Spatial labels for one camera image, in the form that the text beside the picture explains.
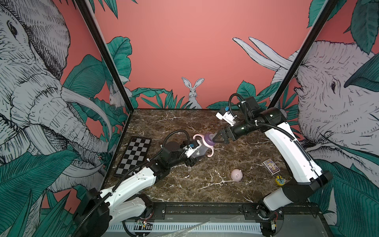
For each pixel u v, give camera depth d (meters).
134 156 0.91
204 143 0.68
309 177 0.40
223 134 0.56
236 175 0.82
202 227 0.70
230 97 0.58
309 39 0.80
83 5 0.69
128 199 0.48
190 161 0.66
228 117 0.60
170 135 0.55
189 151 0.65
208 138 0.67
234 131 0.58
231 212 0.75
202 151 0.73
